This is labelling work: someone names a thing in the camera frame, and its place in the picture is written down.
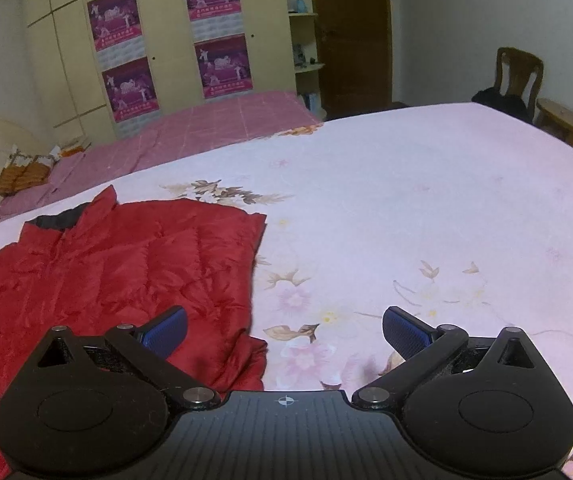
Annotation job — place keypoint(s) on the red puffer jacket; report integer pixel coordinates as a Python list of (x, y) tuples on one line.
[(116, 270)]

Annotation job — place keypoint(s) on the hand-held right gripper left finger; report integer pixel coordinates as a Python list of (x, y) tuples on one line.
[(166, 332)]

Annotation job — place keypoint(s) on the wooden table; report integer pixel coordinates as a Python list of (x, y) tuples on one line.
[(571, 120)]

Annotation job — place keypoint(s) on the dark shelf ornaments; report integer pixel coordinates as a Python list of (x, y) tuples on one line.
[(304, 57)]

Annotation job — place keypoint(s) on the cream corner shelf unit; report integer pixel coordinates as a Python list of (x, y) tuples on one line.
[(305, 30)]

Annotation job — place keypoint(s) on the pink checked blanket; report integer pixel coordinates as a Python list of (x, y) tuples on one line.
[(216, 125)]

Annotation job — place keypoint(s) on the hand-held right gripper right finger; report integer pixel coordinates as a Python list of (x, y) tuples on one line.
[(405, 332)]

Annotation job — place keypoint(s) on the cream wardrobe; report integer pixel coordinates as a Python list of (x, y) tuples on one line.
[(66, 60)]

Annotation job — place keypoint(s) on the blue books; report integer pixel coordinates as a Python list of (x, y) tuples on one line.
[(312, 101)]

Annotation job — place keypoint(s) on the floral bed sheet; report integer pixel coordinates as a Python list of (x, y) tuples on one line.
[(416, 200)]

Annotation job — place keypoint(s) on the orange patterned cushion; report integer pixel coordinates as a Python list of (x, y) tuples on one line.
[(21, 172)]

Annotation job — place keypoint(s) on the wooden chair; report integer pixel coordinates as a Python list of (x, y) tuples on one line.
[(518, 70)]

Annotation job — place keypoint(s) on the dark cloth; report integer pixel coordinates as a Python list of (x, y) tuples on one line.
[(501, 102)]

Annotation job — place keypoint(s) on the blue shelf ornament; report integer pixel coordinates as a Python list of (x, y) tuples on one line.
[(302, 4)]

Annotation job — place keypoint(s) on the brown wooden door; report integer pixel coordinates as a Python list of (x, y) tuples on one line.
[(354, 35)]

